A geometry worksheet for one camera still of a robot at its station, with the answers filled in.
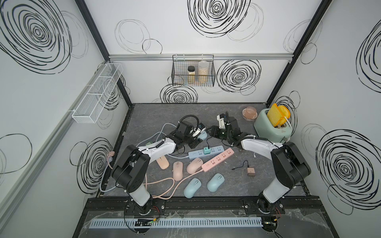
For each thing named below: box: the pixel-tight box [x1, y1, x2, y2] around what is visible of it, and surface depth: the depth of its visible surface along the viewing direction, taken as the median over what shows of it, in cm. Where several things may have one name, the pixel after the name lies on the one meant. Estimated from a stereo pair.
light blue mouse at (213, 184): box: [206, 173, 226, 192], surface depth 82 cm
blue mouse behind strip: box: [197, 130, 208, 141], surface depth 89 cm
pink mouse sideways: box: [186, 157, 204, 175], surface depth 88 cm
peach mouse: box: [155, 155, 170, 171], surface depth 89 cm
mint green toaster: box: [254, 108, 293, 143], surface depth 88 cm
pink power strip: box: [200, 147, 235, 173], surface depth 90 cm
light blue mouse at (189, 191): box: [183, 177, 202, 199], surface depth 80 cm
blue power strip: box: [188, 145, 225, 160], surface depth 91 cm
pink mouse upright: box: [172, 161, 184, 181], surface depth 86 cm
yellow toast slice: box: [266, 103, 291, 127], surface depth 88 cm
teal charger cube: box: [203, 146, 211, 155], surface depth 89 cm
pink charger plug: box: [247, 167, 256, 178], surface depth 85 cm
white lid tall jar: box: [197, 60, 210, 84], surface depth 87 cm
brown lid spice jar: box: [187, 65, 196, 84], surface depth 87 cm
